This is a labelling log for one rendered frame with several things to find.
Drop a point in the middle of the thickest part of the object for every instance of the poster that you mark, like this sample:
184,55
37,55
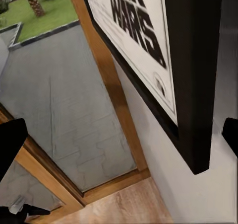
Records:
169,50

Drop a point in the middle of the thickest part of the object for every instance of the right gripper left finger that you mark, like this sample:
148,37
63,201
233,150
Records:
12,136

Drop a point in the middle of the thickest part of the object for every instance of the door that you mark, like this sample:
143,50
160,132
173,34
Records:
58,74

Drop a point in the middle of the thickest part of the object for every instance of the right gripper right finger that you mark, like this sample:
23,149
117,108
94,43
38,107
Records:
230,133

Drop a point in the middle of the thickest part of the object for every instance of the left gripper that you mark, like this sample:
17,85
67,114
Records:
7,217

